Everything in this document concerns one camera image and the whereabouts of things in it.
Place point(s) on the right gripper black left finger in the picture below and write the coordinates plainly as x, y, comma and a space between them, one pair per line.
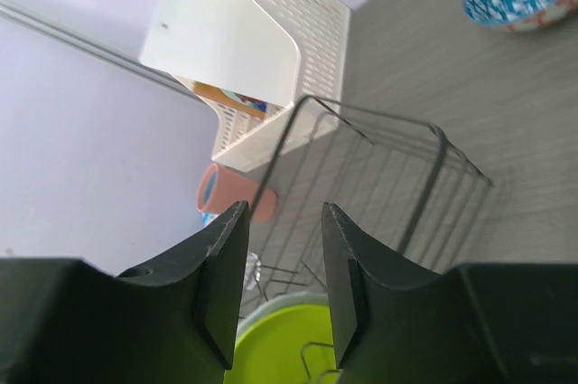
170, 319

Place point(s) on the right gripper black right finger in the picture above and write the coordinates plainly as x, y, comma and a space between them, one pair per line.
394, 321

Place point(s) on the black wire dish rack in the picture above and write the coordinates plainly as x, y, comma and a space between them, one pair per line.
401, 180

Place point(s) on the green plate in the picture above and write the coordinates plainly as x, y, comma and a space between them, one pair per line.
291, 345

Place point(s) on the clear plastic cup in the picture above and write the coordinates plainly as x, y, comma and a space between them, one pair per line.
252, 275

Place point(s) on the pink plastic cup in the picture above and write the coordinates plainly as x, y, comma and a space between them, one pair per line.
231, 186

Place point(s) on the light blue plastic cup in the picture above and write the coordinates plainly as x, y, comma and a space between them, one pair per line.
206, 190

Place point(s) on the white file organizer rack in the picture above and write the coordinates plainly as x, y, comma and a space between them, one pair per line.
319, 29

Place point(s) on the blue children's book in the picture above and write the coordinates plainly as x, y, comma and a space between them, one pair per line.
208, 218

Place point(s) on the picture book in organizer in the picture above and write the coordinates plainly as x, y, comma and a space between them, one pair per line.
253, 107

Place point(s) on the white binder folder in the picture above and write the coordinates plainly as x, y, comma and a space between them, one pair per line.
230, 44

